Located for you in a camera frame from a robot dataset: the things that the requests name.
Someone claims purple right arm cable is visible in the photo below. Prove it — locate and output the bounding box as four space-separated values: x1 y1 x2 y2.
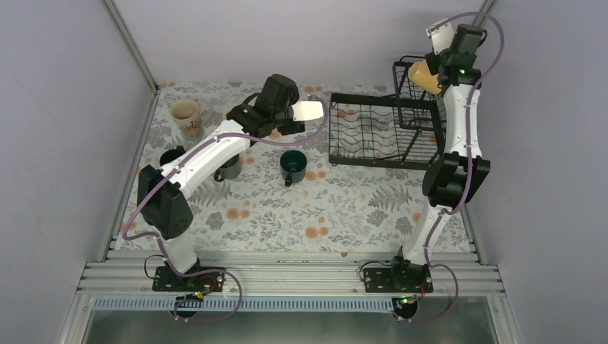
390 11 505 325

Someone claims black wire dish rack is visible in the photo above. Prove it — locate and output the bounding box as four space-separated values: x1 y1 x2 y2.
328 55 445 171

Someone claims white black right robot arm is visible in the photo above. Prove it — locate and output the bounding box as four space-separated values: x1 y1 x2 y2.
388 22 490 292

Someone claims floral patterned table mat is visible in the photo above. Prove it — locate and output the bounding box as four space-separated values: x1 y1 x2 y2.
118 81 471 254

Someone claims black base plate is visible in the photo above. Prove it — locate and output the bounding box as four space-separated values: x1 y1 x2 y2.
151 266 226 295
363 265 434 293

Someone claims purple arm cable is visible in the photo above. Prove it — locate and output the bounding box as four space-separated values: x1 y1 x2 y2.
121 97 331 324
390 11 505 325

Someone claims aluminium rail frame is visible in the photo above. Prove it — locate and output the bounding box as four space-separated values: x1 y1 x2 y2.
59 250 521 343

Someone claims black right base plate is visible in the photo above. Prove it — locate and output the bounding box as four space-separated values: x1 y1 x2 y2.
363 265 434 293

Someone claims matte black mug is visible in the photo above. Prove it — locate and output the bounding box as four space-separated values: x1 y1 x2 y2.
159 145 186 166

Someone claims teal green mug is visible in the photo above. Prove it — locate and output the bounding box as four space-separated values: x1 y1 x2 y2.
280 150 308 187

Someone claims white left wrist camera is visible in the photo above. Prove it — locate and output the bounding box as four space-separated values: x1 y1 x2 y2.
290 100 324 122

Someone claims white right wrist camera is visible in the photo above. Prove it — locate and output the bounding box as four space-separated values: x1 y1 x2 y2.
426 19 455 55

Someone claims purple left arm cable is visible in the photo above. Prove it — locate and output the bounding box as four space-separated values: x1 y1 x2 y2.
121 97 331 324

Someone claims dark grey mug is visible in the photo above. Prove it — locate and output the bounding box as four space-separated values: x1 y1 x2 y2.
213 154 242 183

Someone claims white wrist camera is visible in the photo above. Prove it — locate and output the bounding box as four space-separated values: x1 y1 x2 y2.
290 100 324 122
426 19 455 55

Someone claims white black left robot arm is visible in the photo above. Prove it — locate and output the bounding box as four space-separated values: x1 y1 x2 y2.
136 74 305 290

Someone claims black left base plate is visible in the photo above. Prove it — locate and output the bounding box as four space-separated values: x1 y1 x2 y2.
151 266 226 295

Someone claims yellow mug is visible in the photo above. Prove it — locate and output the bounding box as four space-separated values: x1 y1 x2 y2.
408 59 442 95

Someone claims tall floral cream mug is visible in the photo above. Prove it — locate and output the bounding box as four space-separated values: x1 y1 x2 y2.
170 99 214 140

